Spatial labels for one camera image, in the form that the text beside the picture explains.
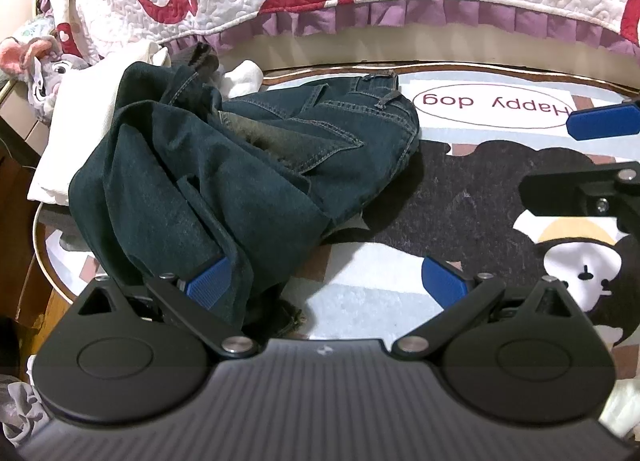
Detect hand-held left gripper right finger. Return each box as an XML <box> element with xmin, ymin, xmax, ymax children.
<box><xmin>392</xmin><ymin>256</ymin><xmax>593</xmax><ymax>359</ymax></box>

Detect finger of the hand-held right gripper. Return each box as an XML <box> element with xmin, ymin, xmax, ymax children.
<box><xmin>520</xmin><ymin>161</ymin><xmax>640</xmax><ymax>238</ymax></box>
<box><xmin>566</xmin><ymin>98</ymin><xmax>640</xmax><ymax>142</ymax></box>

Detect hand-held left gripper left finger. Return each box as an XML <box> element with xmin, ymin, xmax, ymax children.
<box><xmin>75</xmin><ymin>257</ymin><xmax>258</xmax><ymax>357</ymax></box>

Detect dark blue denim jeans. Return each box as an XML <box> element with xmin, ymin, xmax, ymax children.
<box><xmin>67</xmin><ymin>61</ymin><xmax>421</xmax><ymax>337</ymax></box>

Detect cartoon dog print mat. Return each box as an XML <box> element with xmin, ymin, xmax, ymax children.
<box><xmin>32</xmin><ymin>58</ymin><xmax>640</xmax><ymax>392</ymax></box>

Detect beige bed base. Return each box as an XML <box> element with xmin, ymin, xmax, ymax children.
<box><xmin>210</xmin><ymin>24</ymin><xmax>640</xmax><ymax>77</ymax></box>

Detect small white cloth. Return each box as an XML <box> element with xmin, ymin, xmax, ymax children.
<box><xmin>220</xmin><ymin>60</ymin><xmax>264</xmax><ymax>97</ymax></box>

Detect white folded garment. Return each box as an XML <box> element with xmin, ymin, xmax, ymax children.
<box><xmin>27</xmin><ymin>38</ymin><xmax>171</xmax><ymax>207</ymax></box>

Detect white fabric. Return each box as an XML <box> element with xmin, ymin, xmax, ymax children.
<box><xmin>597</xmin><ymin>381</ymin><xmax>640</xmax><ymax>442</ymax></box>

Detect grey crumpled cloth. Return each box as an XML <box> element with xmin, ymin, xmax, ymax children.
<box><xmin>0</xmin><ymin>373</ymin><xmax>51</xmax><ymax>447</ymax></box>

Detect brown wooden cabinet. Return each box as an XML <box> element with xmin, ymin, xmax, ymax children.
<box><xmin>0</xmin><ymin>84</ymin><xmax>66</xmax><ymax>327</ymax></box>

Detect grey rabbit plush toy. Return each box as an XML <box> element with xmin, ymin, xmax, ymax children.
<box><xmin>0</xmin><ymin>34</ymin><xmax>93</xmax><ymax>124</ymax></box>

